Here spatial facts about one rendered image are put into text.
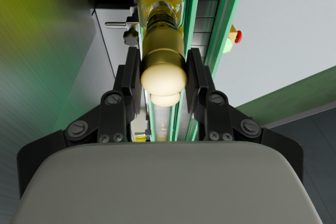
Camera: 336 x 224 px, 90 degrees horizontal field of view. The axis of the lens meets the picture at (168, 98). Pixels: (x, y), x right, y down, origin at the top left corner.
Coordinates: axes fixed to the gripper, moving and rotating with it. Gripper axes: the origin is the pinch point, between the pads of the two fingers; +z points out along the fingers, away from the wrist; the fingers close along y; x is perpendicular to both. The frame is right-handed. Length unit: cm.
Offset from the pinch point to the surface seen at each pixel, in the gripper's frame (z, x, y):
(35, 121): 0.3, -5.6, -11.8
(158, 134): 31, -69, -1
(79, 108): 9.9, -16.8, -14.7
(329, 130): 99, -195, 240
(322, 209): 11, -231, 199
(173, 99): 3.3, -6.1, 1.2
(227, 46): 34.1, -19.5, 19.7
